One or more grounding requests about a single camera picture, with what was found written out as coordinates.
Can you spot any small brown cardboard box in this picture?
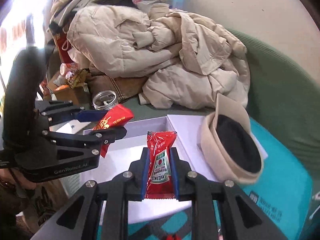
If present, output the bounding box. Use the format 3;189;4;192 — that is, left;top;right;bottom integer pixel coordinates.
47;72;91;105

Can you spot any person's left hand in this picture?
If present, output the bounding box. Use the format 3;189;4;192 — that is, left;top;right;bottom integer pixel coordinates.
0;168;36;190

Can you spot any clear plastic jar blue label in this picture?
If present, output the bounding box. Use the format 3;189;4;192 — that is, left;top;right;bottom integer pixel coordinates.
93;90;118;111

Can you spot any white gift box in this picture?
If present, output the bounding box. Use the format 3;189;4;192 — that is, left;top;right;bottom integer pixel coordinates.
57;114;269;225

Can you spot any teal POIZON bubble mailer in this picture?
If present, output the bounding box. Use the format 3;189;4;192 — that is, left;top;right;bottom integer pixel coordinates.
86;115;312;239

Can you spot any beige puffer jacket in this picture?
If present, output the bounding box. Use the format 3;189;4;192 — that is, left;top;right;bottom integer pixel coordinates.
67;3;250;109

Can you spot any red gold candy packet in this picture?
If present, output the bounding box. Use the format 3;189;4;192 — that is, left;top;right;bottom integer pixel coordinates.
89;104;134;158

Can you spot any brown corduroy garment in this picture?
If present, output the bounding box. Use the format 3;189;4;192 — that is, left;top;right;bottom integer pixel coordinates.
86;64;148;102

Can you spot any Heinz ketchup sachet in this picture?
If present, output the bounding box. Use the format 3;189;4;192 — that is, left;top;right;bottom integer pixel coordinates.
145;131;177;199

